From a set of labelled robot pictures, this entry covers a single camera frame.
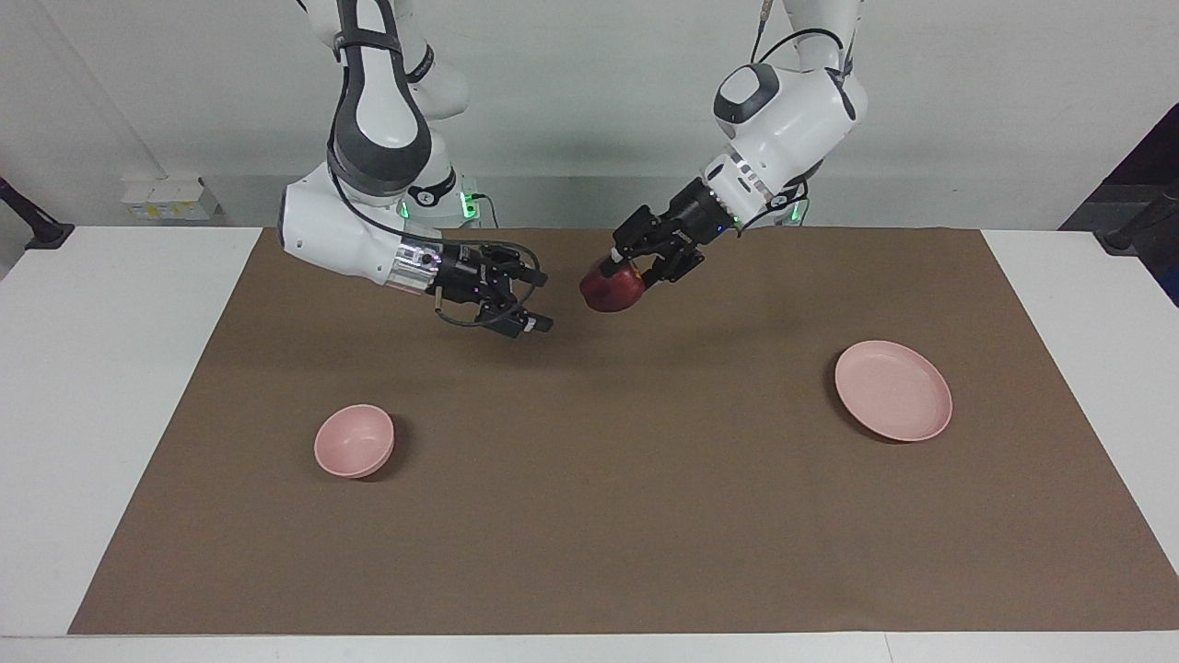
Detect brown table mat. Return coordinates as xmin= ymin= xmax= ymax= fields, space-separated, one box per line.
xmin=67 ymin=227 xmax=1179 ymax=636

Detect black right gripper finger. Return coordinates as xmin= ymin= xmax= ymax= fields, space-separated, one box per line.
xmin=492 ymin=245 xmax=550 ymax=288
xmin=477 ymin=298 xmax=554 ymax=340

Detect pink bowl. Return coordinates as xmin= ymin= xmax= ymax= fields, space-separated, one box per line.
xmin=314 ymin=404 xmax=396 ymax=480

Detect dark red apple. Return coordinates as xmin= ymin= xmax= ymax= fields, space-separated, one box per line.
xmin=579 ymin=258 xmax=648 ymax=314

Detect black clamp mount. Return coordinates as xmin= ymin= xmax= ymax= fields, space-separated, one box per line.
xmin=0 ymin=175 xmax=75 ymax=251
xmin=1094 ymin=180 xmax=1179 ymax=257

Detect pink plate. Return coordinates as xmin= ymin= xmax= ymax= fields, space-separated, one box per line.
xmin=835 ymin=341 xmax=953 ymax=443

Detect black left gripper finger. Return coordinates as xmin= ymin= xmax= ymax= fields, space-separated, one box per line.
xmin=610 ymin=205 xmax=660 ymax=268
xmin=643 ymin=244 xmax=707 ymax=287

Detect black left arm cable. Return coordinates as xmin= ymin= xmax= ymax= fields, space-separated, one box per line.
xmin=751 ymin=0 xmax=850 ymax=67

